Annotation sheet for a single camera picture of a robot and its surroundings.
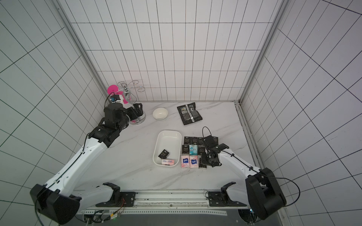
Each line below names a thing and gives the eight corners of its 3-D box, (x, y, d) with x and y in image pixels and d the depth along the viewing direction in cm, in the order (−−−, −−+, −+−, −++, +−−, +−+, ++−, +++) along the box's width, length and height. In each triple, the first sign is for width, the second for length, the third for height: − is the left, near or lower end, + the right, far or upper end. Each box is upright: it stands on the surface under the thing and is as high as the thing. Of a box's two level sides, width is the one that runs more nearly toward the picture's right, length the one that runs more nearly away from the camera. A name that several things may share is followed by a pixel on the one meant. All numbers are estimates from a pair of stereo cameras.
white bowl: (152, 121, 108) (151, 117, 104) (154, 111, 115) (153, 107, 111) (167, 121, 108) (166, 117, 104) (168, 111, 115) (167, 107, 111)
